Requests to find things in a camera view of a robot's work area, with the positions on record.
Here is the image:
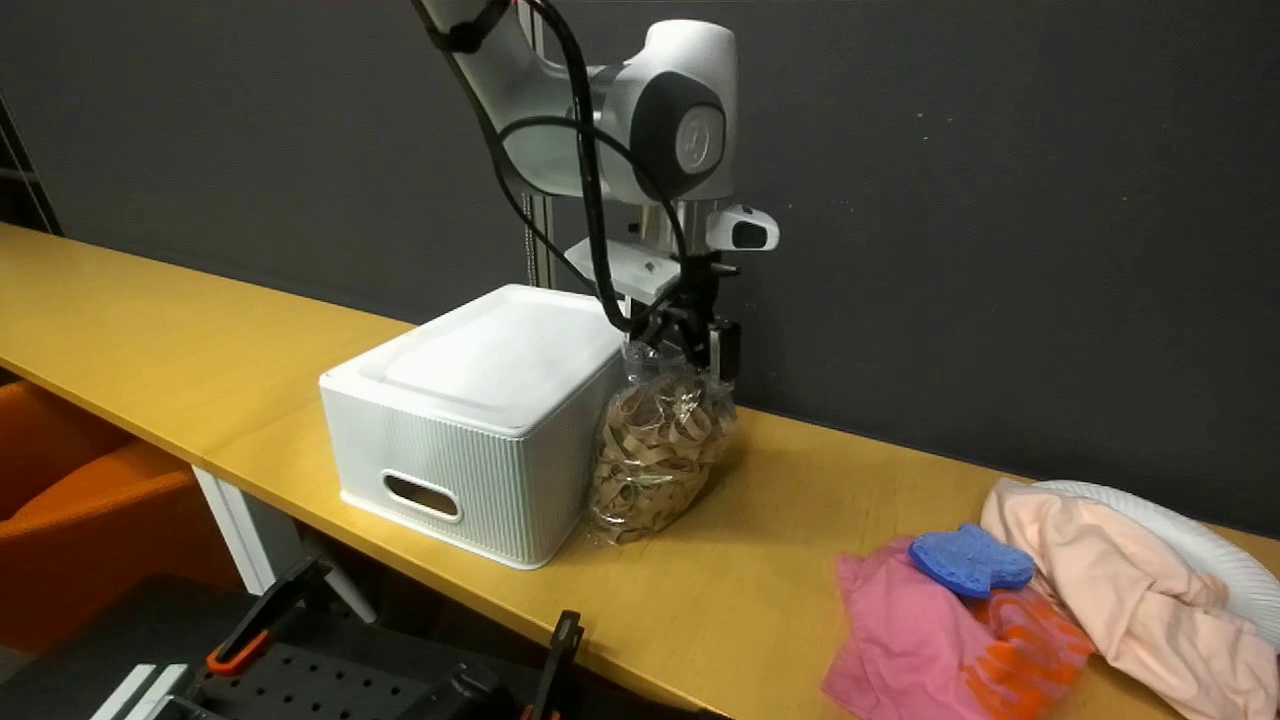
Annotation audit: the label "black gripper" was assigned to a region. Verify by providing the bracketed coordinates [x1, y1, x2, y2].
[629, 253, 744, 390]

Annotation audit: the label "white plastic storage container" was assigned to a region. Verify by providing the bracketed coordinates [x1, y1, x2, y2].
[315, 279, 637, 573]

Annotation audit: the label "clear bag of snacks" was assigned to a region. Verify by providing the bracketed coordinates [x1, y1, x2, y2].
[585, 331, 744, 548]

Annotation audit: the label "black clamp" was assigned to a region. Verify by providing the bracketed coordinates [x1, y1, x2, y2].
[527, 609, 593, 720]

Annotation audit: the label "blue cloth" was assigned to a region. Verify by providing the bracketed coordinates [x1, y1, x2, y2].
[909, 520, 1041, 606]

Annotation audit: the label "pink cloth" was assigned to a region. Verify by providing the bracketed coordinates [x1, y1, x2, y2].
[819, 538, 1007, 720]

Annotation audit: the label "orange mesh bag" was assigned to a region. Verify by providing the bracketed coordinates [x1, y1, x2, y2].
[965, 585, 1101, 720]

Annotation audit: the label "white table leg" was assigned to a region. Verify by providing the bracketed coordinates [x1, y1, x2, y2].
[189, 463, 286, 602]

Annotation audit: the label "peach cloth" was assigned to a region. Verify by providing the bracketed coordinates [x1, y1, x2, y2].
[979, 475, 1280, 720]

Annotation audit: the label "black perforated board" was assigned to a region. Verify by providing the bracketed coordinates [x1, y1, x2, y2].
[0, 573, 541, 720]

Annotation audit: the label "orange chair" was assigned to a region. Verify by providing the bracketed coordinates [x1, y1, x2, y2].
[0, 378, 246, 660]

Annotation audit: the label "white strips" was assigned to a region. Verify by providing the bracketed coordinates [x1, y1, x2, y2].
[89, 660, 197, 720]

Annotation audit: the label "dark slanted metal rod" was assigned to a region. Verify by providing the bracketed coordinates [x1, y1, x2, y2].
[0, 101, 62, 240]

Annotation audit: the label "grey wall joint strip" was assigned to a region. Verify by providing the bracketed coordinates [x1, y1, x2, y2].
[515, 193, 558, 288]

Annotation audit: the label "clamp with orange handle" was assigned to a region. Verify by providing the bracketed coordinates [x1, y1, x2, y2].
[199, 551, 341, 686]

